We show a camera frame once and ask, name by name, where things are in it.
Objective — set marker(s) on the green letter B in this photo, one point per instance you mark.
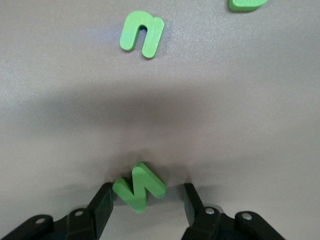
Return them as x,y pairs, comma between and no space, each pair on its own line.
245,5

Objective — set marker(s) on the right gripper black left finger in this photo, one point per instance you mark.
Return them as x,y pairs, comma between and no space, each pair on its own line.
100,210

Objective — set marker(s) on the green letter u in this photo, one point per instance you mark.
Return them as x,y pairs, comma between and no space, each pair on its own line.
135,25

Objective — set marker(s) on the green letter N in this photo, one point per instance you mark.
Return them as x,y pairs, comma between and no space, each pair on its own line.
137,190

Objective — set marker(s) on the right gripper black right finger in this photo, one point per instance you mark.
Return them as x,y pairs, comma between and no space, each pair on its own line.
195,212

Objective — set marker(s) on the brown table cover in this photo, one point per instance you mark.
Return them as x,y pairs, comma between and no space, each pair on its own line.
225,100

